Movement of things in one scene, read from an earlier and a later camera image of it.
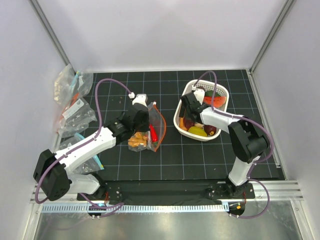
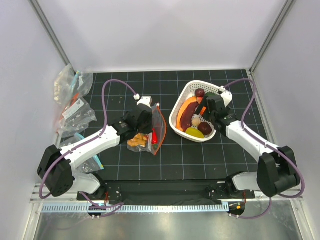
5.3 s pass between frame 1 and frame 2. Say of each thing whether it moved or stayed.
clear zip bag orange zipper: stayed
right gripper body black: moved
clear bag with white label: stayed
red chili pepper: stayed
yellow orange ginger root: stayed
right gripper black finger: moved
